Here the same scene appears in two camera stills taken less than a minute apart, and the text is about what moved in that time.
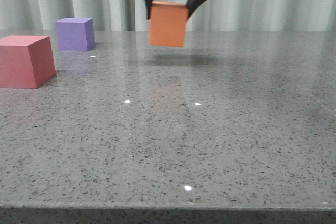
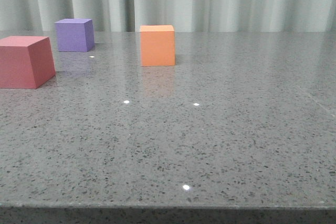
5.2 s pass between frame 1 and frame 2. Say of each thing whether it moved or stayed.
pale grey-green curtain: stayed
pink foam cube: stayed
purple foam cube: stayed
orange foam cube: moved
